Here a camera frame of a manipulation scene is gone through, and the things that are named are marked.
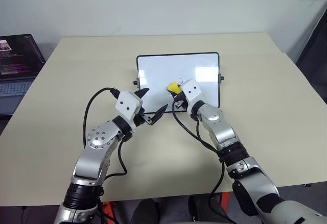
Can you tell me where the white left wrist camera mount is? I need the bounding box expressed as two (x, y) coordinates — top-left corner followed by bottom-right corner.
(114, 90), (144, 131)

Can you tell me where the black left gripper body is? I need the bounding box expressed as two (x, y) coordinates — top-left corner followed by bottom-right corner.
(134, 108), (154, 128)

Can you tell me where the white tabletop whiteboard black frame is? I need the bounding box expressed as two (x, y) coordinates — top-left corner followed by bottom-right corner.
(133, 52), (226, 114)

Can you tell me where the open dark grey laptop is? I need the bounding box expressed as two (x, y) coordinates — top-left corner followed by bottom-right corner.
(0, 33), (47, 117)

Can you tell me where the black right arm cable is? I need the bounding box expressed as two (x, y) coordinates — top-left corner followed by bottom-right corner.
(172, 101), (231, 224)

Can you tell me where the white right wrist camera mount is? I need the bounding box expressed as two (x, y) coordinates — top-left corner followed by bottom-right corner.
(179, 79), (205, 115)

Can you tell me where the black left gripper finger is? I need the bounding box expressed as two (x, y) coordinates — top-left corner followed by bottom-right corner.
(134, 88), (150, 99)
(149, 104), (169, 126)

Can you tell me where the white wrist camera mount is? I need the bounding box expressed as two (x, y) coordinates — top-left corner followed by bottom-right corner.
(179, 79), (205, 115)
(114, 90), (144, 131)

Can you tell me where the black partition panel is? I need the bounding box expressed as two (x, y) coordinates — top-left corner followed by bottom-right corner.
(287, 4), (327, 82)

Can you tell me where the dark rounded shape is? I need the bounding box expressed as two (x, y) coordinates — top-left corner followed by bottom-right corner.
(189, 194), (231, 224)
(134, 197), (161, 224)

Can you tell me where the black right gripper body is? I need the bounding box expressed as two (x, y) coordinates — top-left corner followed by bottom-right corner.
(173, 92), (189, 109)

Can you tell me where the yellow and black sponge eraser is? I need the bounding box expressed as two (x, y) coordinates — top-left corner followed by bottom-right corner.
(167, 81), (183, 95)

